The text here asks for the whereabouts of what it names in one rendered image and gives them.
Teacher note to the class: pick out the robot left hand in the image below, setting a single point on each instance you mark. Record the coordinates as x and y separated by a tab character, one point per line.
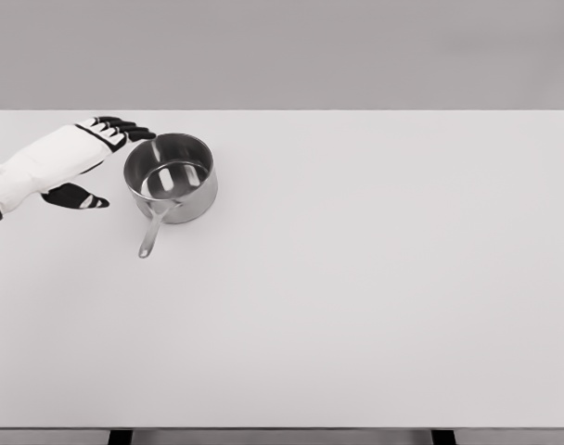
66	150

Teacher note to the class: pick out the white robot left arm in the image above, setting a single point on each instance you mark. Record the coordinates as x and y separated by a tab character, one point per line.
6	183

